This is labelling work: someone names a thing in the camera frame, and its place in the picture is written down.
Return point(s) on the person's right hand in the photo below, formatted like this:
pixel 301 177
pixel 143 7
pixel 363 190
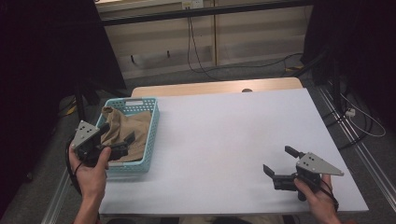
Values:
pixel 322 202

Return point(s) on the person's left hand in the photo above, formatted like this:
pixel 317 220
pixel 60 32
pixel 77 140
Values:
pixel 91 179

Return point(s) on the black tripod stand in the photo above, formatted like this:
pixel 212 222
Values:
pixel 81 99

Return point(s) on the khaki pants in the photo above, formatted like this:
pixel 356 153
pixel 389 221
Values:
pixel 124 124

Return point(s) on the black horizontal bar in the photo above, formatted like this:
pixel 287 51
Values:
pixel 202 12

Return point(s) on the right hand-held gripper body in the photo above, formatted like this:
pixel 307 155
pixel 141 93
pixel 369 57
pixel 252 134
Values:
pixel 314 165

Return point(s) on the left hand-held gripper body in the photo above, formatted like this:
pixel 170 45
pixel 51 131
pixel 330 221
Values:
pixel 85 135

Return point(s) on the wooden table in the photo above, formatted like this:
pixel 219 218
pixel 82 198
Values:
pixel 202 87

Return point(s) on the metal floor rail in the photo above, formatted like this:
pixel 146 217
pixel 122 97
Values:
pixel 56 199
pixel 367 155

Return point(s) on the white wall socket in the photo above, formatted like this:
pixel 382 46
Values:
pixel 193 3

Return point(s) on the light blue perforated basket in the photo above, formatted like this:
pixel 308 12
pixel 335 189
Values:
pixel 152 130

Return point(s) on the white table mat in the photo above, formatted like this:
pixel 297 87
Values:
pixel 218 140

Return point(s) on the black curtain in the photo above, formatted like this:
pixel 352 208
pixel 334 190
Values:
pixel 37 62
pixel 358 46

